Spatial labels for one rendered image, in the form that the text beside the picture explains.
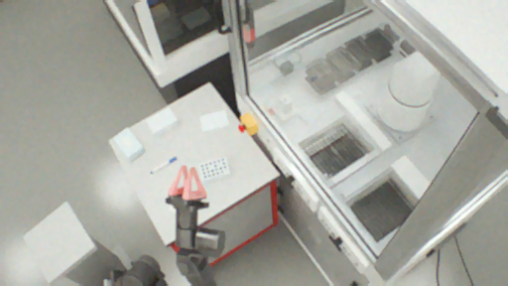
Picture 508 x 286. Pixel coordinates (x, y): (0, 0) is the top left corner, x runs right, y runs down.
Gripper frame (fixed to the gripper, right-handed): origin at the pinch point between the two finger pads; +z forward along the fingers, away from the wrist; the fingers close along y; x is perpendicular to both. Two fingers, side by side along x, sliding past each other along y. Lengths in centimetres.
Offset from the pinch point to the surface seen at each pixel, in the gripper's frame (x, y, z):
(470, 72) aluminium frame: 2, 65, 26
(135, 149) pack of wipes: -47, -86, -9
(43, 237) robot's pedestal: -7, -106, -49
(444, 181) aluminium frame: -16, 58, 5
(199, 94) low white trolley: -80, -79, 17
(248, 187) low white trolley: -72, -39, -21
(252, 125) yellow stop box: -73, -39, 6
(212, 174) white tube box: -63, -52, -16
